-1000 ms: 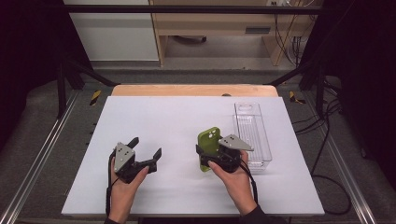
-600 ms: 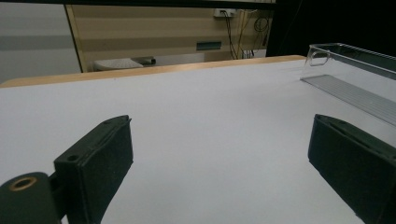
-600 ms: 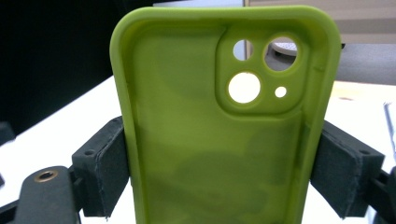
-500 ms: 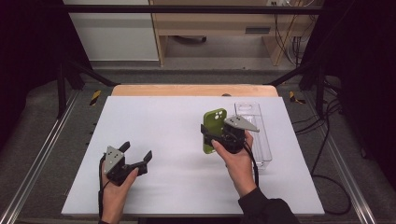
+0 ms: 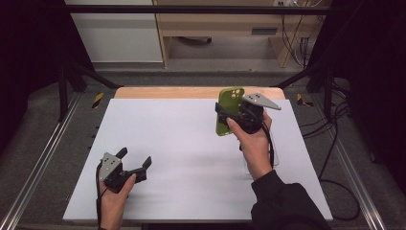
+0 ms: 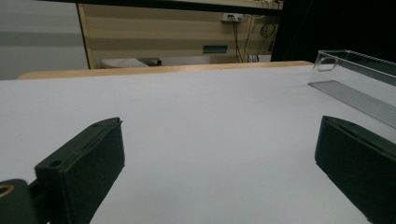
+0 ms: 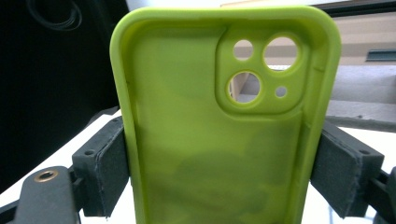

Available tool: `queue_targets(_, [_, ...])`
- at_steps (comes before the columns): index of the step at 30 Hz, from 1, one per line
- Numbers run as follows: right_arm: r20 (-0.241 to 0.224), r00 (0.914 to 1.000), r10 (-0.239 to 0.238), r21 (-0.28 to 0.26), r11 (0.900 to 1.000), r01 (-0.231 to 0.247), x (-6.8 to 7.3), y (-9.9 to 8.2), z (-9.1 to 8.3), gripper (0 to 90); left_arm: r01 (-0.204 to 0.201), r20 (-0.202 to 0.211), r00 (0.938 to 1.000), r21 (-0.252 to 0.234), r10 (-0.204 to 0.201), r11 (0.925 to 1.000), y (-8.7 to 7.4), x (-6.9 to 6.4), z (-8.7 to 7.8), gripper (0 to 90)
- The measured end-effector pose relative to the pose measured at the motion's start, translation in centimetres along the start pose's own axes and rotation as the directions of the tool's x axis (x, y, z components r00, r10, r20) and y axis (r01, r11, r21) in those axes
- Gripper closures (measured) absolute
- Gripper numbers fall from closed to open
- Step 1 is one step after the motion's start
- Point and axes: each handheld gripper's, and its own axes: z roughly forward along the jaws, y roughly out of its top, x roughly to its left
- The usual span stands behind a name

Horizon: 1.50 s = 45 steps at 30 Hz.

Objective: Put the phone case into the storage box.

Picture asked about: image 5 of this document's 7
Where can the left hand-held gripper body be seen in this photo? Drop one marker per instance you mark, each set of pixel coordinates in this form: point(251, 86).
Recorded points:
point(111, 172)

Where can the white cabinet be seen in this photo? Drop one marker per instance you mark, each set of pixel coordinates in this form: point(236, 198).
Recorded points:
point(118, 38)

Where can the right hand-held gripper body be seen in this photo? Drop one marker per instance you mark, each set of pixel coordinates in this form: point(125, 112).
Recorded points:
point(253, 119)

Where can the light wooden table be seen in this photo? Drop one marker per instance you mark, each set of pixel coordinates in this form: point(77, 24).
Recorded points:
point(159, 92)

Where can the person's right hand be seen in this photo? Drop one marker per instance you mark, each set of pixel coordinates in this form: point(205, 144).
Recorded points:
point(255, 150)

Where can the black curtain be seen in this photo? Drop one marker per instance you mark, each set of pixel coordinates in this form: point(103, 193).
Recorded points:
point(28, 48)
point(376, 64)

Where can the person's left hand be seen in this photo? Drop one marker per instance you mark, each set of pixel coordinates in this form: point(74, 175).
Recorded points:
point(111, 207)

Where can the black frame strut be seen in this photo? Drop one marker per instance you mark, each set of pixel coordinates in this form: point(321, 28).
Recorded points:
point(319, 76)
point(79, 75)

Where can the wooden desk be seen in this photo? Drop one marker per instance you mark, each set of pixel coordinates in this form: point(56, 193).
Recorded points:
point(217, 24)

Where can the green phone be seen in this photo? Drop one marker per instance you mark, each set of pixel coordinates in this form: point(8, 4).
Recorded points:
point(228, 99)

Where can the aluminium rail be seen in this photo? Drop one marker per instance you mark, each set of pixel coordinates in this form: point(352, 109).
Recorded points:
point(354, 179)
point(38, 166)

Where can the black horizontal frame bar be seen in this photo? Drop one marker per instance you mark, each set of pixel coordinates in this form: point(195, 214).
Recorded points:
point(191, 9)

